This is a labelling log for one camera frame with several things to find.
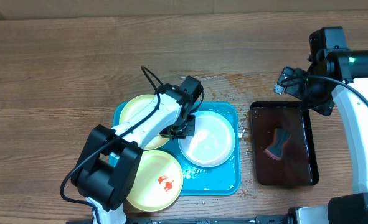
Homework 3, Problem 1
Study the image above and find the light blue plate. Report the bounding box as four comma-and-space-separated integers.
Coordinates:
178, 111, 235, 167

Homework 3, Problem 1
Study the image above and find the red black sponge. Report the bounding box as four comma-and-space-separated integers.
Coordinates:
263, 129, 291, 161

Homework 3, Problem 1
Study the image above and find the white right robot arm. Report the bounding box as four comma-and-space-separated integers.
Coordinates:
274, 27, 368, 224

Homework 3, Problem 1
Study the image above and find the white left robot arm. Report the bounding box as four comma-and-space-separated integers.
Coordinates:
65, 76, 204, 223

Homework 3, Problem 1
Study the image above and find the black water tray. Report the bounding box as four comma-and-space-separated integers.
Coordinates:
249, 101, 319, 187

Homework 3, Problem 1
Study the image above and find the blue plastic tray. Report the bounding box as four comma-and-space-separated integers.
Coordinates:
108, 101, 242, 196

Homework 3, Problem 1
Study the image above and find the yellow plate far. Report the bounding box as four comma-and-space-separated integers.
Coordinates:
119, 95, 169, 150

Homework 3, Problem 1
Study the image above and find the yellow plate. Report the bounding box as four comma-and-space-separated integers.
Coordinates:
127, 150, 183, 212
119, 95, 169, 150

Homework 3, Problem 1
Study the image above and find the yellow plate near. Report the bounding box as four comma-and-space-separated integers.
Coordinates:
127, 150, 183, 212

